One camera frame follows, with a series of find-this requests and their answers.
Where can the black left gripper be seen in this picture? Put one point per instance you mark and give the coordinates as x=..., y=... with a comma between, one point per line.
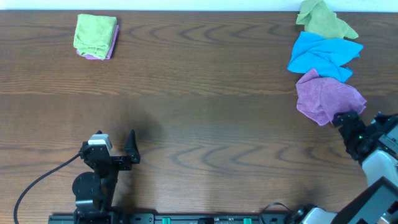
x=112, y=159

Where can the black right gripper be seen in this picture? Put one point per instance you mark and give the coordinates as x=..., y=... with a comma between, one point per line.
x=356, y=124

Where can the purple microfiber cloth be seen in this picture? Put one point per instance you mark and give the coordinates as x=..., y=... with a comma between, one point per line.
x=321, y=98

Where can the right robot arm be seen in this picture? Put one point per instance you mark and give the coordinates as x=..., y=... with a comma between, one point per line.
x=375, y=148

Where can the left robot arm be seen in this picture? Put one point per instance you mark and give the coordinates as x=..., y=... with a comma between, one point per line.
x=94, y=190

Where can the crumpled blue cloth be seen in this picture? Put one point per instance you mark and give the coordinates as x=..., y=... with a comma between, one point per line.
x=327, y=56

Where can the folded pink cloth under green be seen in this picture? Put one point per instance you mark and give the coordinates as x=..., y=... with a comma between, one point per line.
x=110, y=52

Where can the crumpled olive green cloth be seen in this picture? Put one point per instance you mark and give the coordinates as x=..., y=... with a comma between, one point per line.
x=318, y=18

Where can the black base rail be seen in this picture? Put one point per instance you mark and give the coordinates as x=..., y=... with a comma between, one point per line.
x=148, y=218

